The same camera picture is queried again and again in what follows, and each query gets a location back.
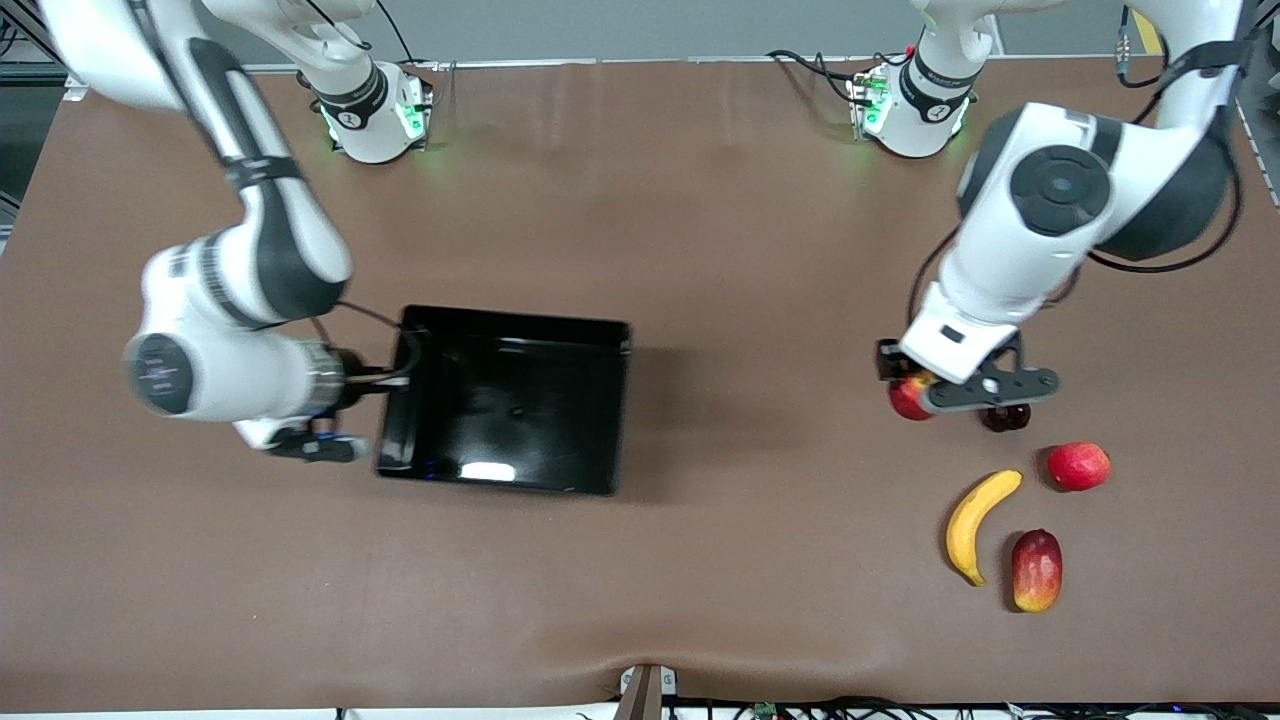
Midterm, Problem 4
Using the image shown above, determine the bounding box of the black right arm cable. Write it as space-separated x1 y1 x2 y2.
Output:
305 298 426 396

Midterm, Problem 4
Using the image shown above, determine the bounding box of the yellow banana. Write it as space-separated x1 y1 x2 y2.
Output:
945 469 1025 588

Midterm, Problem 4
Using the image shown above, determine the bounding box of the black base cable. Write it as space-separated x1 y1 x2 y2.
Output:
765 48 866 106
375 0 446 71

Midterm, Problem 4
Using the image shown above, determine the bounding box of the black cable bundle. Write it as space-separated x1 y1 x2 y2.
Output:
735 697 1280 720

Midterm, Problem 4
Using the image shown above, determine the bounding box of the table cover sheet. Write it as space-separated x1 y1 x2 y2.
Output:
0 55 1280 713

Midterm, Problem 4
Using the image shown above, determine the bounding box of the red yellow mango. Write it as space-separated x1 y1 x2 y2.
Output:
1010 528 1064 614

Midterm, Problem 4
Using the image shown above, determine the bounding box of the red pomegranate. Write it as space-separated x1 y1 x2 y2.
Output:
1047 441 1112 493

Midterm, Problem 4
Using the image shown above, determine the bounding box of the red yellow apple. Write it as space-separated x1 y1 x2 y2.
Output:
888 373 938 422

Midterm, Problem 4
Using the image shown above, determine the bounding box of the brown post with brackets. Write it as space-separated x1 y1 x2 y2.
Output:
612 663 679 720

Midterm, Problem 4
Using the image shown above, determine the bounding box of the black plastic box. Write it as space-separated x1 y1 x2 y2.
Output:
374 304 633 498

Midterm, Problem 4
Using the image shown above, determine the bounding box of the metal table edge rail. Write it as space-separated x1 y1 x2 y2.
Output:
240 54 1136 76

